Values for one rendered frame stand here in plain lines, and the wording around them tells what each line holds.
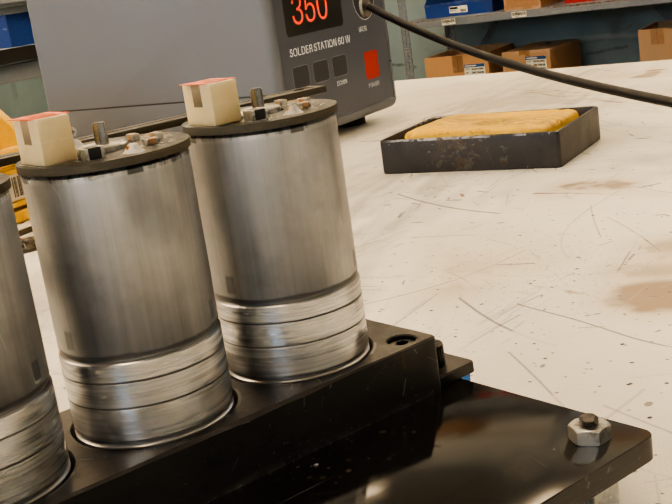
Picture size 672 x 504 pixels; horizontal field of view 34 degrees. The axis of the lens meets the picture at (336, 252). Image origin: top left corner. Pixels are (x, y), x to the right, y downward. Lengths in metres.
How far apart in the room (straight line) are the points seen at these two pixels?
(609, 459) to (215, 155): 0.07
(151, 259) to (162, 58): 0.39
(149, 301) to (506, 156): 0.28
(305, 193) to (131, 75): 0.39
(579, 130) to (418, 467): 0.29
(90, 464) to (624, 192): 0.24
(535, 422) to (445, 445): 0.02
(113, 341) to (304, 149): 0.04
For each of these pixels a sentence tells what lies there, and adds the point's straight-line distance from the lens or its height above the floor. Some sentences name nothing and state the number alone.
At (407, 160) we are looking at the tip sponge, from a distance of 0.44.
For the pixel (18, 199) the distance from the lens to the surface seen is 0.47.
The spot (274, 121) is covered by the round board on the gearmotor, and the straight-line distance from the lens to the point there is 0.16.
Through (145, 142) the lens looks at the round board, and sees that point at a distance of 0.16.
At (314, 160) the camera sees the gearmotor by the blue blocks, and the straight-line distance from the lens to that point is 0.17.
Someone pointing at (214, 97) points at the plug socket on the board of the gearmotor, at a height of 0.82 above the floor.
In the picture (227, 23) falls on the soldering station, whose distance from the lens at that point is 0.51.
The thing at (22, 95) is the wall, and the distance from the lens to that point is 5.98.
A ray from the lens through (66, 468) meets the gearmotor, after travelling 0.16.
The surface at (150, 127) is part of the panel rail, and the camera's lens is 0.18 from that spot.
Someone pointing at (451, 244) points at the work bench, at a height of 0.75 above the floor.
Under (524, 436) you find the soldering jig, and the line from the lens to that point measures 0.17.
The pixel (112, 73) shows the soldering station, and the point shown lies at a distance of 0.56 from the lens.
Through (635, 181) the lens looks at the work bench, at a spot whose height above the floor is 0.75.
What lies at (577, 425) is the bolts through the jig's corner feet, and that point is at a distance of 0.17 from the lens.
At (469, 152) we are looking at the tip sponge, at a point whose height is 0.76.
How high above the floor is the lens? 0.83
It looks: 14 degrees down
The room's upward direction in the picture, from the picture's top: 8 degrees counter-clockwise
